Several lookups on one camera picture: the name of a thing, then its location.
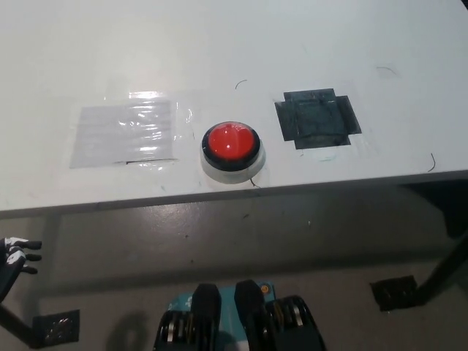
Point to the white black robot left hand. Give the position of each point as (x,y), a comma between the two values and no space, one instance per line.
(12,257)

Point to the red dome push button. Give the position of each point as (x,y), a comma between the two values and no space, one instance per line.
(229,143)

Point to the black metal table leg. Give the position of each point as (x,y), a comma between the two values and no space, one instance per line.
(16,324)
(440,265)

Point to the black floor tape square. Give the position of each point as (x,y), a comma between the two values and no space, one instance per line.
(393,293)
(58,326)

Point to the grey paper sheet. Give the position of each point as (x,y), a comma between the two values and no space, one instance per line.
(109,135)

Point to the clear plastic film cover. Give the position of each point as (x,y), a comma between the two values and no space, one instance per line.
(184,120)

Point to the black tape patch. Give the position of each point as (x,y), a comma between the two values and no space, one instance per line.
(317,118)

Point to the black table frame beam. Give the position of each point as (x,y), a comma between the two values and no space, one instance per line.
(446,204)

